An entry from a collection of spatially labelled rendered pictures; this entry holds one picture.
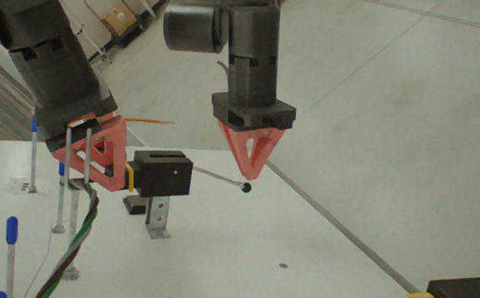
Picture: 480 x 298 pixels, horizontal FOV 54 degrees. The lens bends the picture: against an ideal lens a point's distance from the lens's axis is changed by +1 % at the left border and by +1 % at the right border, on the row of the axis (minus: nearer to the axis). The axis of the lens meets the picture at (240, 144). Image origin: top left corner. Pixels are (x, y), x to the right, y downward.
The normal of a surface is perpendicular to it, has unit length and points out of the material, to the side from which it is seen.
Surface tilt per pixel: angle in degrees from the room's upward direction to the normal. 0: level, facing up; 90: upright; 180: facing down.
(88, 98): 20
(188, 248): 48
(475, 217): 0
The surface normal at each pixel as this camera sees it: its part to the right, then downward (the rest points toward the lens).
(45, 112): -0.26, -0.81
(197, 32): -0.28, 0.35
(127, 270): 0.16, -0.95
